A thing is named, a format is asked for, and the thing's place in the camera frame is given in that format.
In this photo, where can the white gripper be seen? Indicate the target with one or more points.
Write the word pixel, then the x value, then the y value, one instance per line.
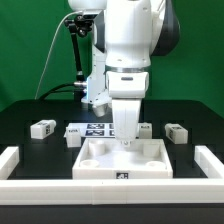
pixel 126 91

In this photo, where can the white square tabletop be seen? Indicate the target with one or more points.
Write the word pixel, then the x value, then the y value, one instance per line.
pixel 107 158

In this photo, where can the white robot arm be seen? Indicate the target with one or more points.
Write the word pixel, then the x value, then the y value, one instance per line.
pixel 126 34

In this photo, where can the paper sheet with fiducial tags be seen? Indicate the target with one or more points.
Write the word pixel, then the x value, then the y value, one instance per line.
pixel 94 129

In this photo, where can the white U-shaped fence wall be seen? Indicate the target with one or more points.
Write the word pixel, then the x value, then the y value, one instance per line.
pixel 76 192

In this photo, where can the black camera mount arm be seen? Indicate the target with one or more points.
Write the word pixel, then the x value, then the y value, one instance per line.
pixel 78 27

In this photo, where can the grey camera on mount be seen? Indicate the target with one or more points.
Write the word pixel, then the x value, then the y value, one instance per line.
pixel 91 14

